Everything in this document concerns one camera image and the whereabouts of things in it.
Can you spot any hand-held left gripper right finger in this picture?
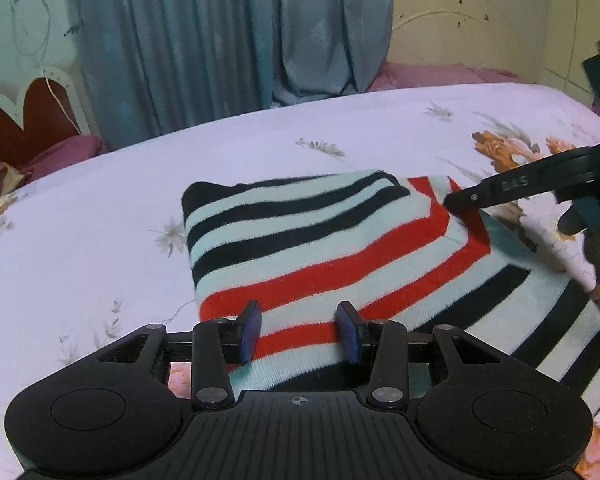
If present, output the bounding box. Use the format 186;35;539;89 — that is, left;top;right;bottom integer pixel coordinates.
334;301;506;406

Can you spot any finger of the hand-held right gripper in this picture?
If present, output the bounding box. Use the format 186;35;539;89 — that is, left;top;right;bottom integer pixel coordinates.
442;140;600;210

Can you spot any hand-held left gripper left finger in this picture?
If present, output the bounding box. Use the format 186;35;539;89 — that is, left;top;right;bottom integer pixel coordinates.
96;300;263;408

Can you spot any striped knit sweater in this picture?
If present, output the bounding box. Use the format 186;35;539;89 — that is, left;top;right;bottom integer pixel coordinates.
181;170;600;395

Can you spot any pink pillow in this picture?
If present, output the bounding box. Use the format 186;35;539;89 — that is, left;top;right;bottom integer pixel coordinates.
22;135;112;182
370;60;522;94

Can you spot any cream metal headboard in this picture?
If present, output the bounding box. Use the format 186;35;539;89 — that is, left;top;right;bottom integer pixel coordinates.
390;0;547;87

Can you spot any floral white bed sheet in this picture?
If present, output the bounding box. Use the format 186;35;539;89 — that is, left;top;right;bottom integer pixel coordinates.
0;82;600;480

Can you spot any blue-grey curtain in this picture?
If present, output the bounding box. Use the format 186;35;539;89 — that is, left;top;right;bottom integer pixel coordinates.
62;0;396;139

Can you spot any red heart-shaped headboard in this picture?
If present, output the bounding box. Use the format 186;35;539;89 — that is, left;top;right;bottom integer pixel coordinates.
0;65;89;168

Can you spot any white cord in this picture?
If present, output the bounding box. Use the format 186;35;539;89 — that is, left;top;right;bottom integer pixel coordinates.
44;75;82;137

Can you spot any thin hanging wall wire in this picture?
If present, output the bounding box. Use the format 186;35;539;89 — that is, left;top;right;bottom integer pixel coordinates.
10;0;52;59

